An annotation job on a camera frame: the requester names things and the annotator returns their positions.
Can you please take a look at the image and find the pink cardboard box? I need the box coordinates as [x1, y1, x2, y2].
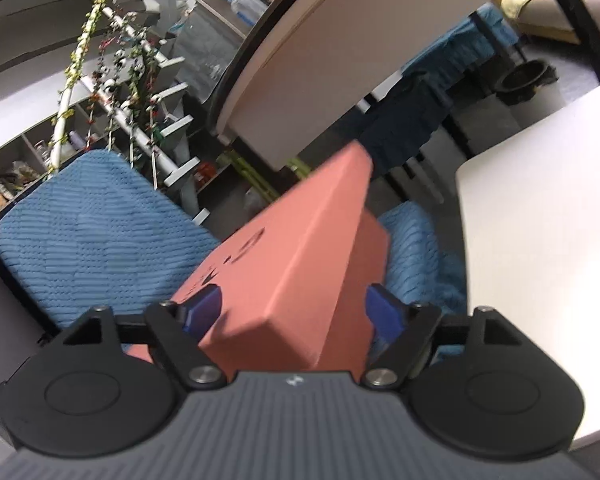
[325, 209, 392, 376]

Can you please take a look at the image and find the dark cloth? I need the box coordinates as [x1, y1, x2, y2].
[357, 72, 456, 176]

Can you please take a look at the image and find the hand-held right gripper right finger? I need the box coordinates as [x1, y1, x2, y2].
[362, 282, 526, 390]

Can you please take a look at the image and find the panda vine garland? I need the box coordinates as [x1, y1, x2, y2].
[52, 0, 181, 191]

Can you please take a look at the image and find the chair with blue textured cover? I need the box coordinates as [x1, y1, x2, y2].
[0, 150, 468, 361]

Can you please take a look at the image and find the clear plastic water bottle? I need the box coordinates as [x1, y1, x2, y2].
[224, 0, 268, 28]

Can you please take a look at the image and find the blue frilled cloth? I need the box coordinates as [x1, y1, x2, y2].
[400, 2, 523, 91]

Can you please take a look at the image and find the black round bin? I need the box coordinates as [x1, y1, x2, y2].
[500, 59, 560, 106]

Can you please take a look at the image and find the white staircase with flower garlands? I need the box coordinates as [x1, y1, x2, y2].
[50, 0, 216, 226]

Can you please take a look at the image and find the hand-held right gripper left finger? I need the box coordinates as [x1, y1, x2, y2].
[60, 284, 227, 390]

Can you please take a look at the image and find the white open cabinet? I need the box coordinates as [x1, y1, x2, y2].
[0, 102, 106, 226]

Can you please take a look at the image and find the dark top beige desk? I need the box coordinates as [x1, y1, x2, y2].
[207, 0, 538, 171]

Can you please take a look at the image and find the salmon pink box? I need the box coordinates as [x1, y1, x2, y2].
[130, 141, 374, 381]

